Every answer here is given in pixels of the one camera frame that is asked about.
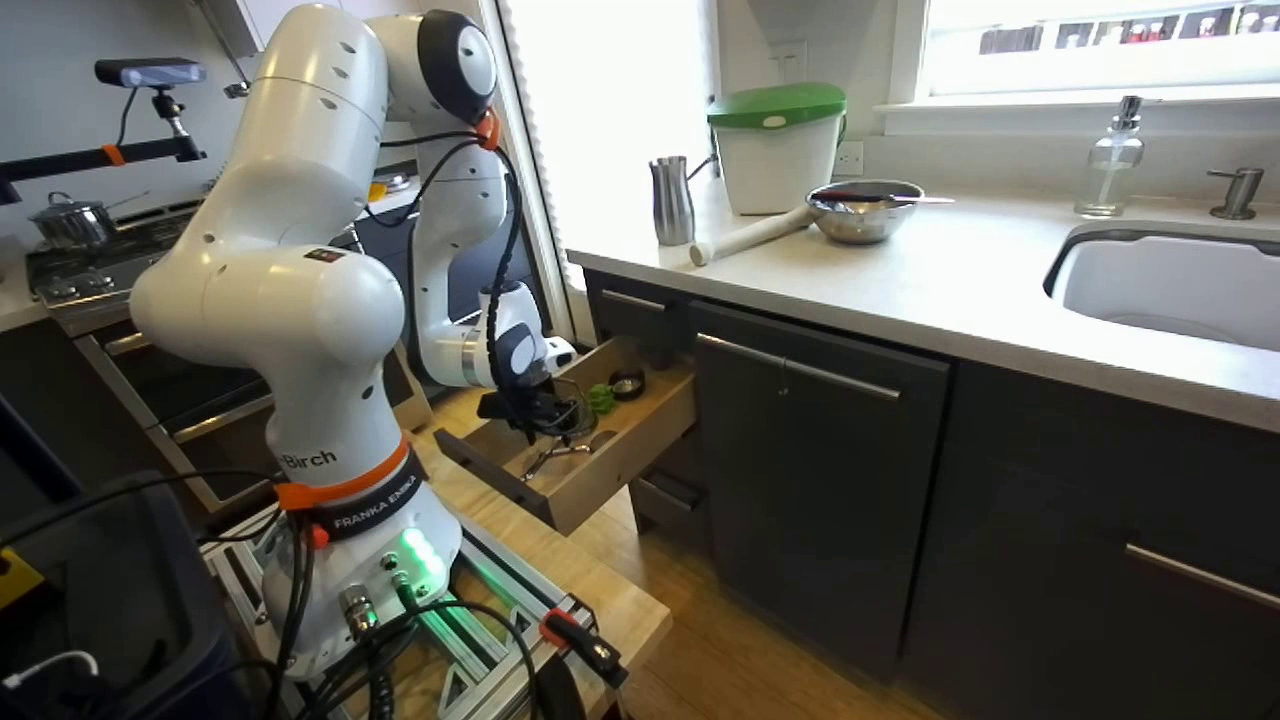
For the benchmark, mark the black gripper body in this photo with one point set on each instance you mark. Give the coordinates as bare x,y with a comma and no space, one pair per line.
526,405

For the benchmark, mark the large metal mesh strainer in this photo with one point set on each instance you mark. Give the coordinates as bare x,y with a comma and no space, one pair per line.
541,463

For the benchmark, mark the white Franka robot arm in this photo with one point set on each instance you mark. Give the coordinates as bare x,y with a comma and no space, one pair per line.
305,132

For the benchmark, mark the small metal mesh strainer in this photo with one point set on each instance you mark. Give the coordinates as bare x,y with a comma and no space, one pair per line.
592,446

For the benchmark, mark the wooden drawer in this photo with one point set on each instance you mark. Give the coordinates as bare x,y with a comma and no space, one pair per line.
627,464

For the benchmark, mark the silver metal cup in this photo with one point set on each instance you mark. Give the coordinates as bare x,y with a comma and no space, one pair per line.
675,203

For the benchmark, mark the small green item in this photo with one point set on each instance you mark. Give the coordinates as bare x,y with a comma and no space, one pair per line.
592,399

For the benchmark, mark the red black clamp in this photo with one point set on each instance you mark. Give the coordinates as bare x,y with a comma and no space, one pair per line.
584,644

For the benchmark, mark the pale rolling pin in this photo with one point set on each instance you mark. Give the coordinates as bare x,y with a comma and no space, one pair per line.
745,237

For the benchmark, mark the white container green lid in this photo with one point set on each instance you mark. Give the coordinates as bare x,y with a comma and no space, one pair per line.
780,162

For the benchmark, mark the metal bowl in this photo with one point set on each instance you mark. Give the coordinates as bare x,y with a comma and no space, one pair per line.
864,223

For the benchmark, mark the black bin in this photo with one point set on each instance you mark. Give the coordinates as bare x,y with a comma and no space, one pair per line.
123,603

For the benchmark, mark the dark kitchen stove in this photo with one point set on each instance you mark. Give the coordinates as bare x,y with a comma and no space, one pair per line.
80,273

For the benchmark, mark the metal kettle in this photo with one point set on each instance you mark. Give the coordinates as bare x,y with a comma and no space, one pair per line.
75,226

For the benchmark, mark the black boom bar orange tape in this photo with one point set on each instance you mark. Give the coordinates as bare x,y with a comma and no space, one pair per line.
80,162

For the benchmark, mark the clear soap dispenser bottle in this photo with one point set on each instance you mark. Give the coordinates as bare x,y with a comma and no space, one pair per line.
1108,164

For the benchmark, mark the kitchen sink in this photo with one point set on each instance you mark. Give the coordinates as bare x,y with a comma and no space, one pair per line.
1173,285

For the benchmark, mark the kitchen window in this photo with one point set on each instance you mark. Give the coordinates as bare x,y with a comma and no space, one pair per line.
1094,66

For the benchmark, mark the short metal sink fixture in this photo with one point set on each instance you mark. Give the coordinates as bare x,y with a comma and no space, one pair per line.
1241,195

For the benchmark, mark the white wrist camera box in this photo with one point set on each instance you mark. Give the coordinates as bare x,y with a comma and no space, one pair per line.
561,355

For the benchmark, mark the aluminium base frame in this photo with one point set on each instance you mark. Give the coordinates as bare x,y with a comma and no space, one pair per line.
464,644

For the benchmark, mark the grey camera on mount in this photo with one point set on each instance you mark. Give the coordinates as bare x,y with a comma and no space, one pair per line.
146,72

